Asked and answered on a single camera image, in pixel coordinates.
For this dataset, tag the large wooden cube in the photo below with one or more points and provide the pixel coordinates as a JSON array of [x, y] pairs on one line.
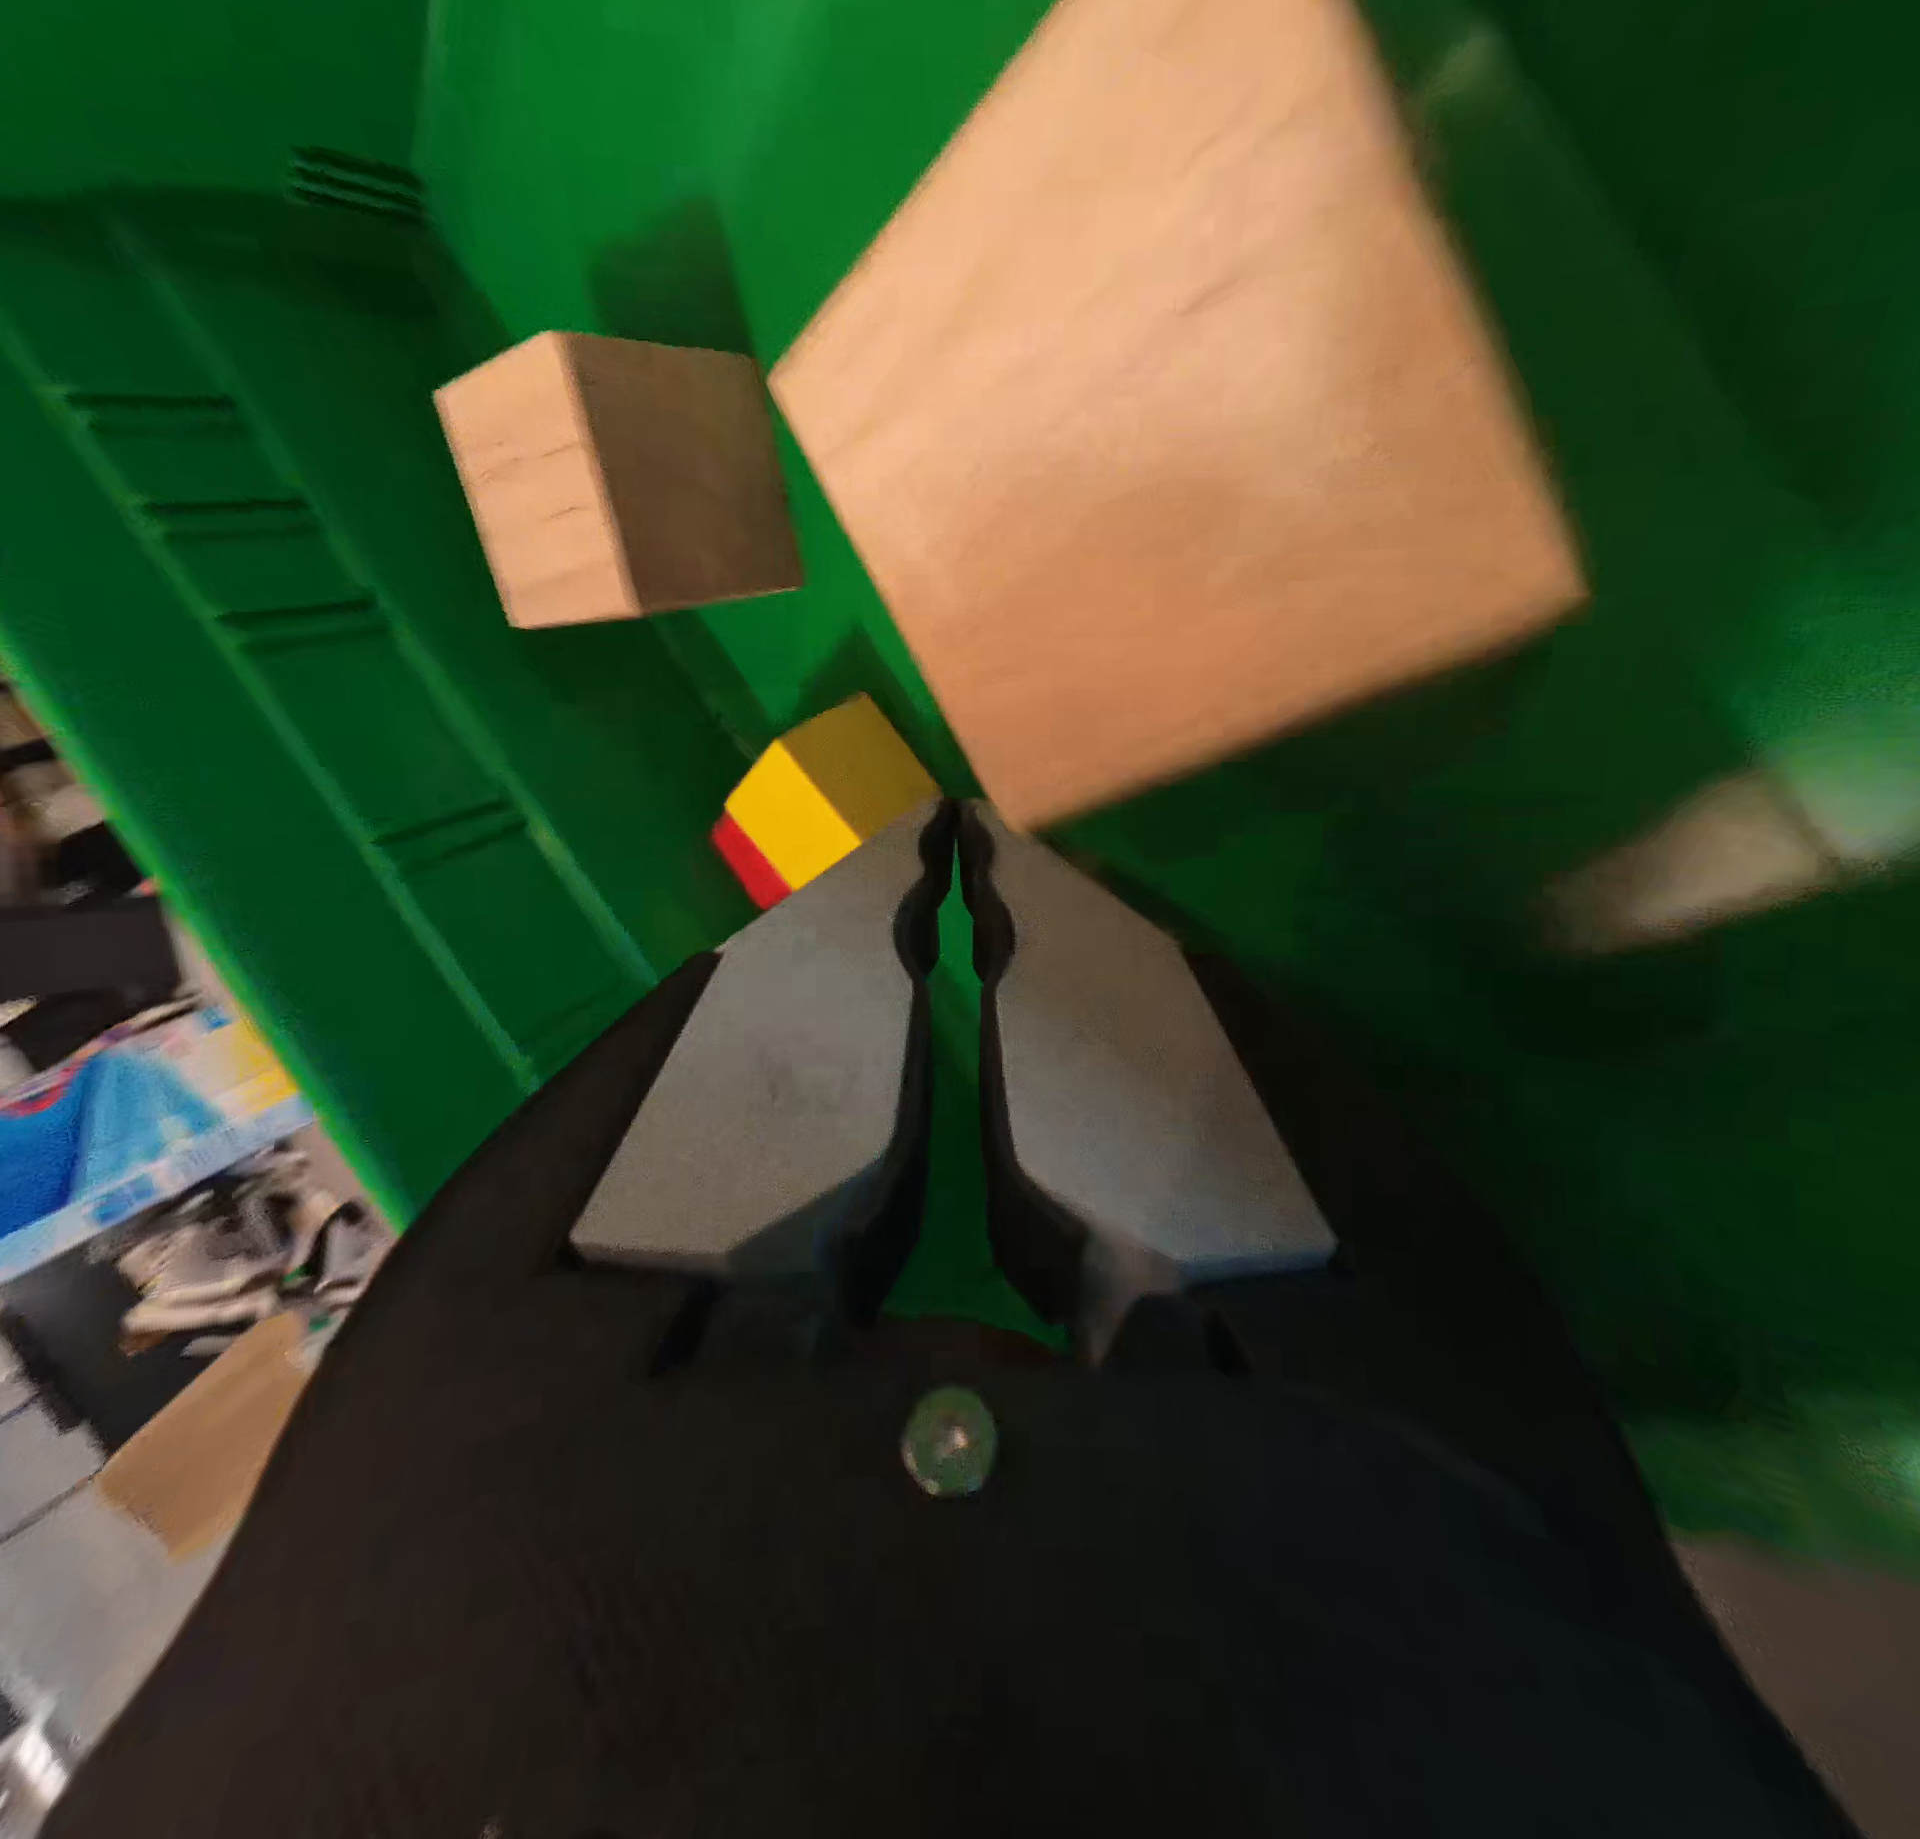
[[1170, 371]]

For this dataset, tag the medium wooden cube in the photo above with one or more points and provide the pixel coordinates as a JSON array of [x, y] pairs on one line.
[[604, 486]]

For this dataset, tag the small red cube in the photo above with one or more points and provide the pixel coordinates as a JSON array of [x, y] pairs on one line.
[[747, 861]]

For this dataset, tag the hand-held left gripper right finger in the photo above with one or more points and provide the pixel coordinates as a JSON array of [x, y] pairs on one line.
[[1157, 1104]]

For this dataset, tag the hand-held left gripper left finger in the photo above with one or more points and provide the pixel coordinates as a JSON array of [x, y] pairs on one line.
[[767, 1104]]

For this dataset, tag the small yellow cube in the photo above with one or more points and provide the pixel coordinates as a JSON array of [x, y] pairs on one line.
[[811, 801]]

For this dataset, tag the green plastic bin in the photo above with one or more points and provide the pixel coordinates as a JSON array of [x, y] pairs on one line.
[[227, 293]]

